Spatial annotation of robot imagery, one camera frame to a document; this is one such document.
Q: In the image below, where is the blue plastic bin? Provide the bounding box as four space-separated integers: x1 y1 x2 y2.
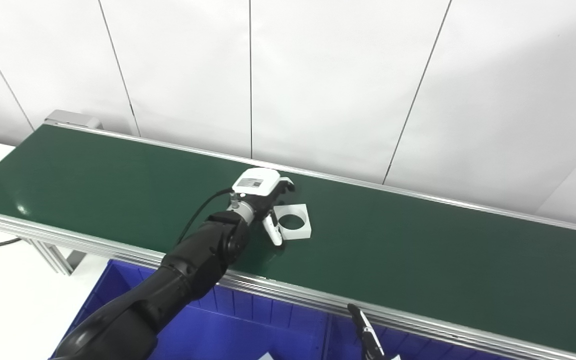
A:
323 312 519 360
50 259 331 360

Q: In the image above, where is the green conveyor belt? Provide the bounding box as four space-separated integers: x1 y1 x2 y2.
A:
0 125 576 358
0 119 576 360

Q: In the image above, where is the grey conveyor motor housing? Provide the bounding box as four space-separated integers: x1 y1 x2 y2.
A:
44 110 103 130

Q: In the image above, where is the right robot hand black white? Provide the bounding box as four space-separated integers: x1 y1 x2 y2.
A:
347 303 401 360

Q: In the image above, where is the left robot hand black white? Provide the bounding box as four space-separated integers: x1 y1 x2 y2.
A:
231 167 296 247

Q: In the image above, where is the aluminium conveyor leg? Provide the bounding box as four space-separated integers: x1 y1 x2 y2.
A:
23 237 87 276

